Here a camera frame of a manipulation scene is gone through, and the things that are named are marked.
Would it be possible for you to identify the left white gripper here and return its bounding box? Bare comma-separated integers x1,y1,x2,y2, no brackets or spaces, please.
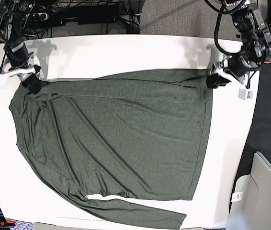
206,55,260,89

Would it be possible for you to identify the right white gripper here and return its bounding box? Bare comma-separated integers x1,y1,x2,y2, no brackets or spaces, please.
0,52,45,94

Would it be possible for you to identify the green long-sleeve T-shirt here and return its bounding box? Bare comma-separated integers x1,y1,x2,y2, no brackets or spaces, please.
9,69,213,230

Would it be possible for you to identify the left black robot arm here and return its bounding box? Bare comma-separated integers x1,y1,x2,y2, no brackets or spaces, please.
206,0,271,89

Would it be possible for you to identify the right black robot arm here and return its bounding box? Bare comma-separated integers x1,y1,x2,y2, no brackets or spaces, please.
0,0,42,94

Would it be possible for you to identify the grey plastic bin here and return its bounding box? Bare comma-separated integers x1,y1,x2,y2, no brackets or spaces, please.
226,152,271,230

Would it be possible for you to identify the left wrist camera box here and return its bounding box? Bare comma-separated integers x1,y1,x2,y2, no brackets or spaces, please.
238,89,253,101

